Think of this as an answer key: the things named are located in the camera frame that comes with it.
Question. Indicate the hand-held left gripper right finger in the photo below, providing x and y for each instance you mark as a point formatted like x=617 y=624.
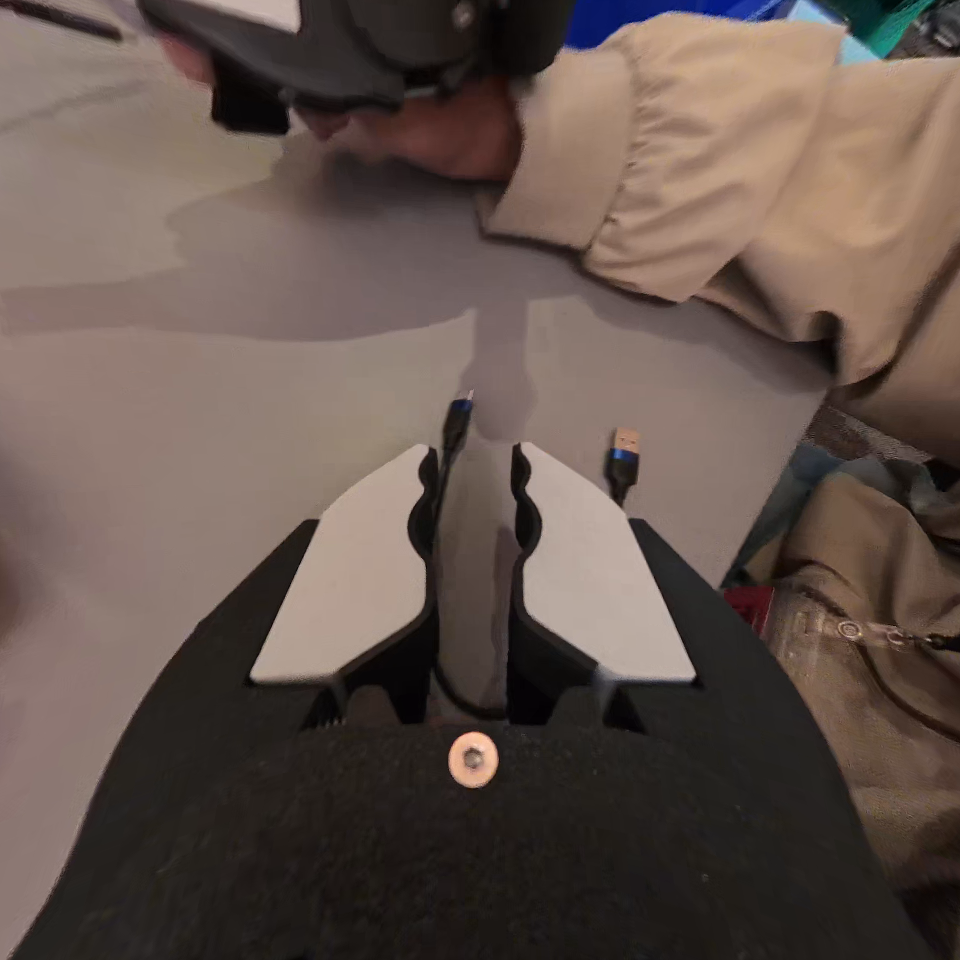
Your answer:
x=592 y=592

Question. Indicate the green plastic bin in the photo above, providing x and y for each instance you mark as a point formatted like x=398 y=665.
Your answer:
x=885 y=26

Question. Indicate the person's right hand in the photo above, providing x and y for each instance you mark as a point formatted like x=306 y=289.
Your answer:
x=450 y=142

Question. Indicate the grey desk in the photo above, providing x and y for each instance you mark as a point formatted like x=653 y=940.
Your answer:
x=225 y=412

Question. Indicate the red badge card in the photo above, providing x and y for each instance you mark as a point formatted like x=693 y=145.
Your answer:
x=754 y=607

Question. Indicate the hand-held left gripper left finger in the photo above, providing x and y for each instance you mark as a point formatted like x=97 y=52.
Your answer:
x=352 y=585

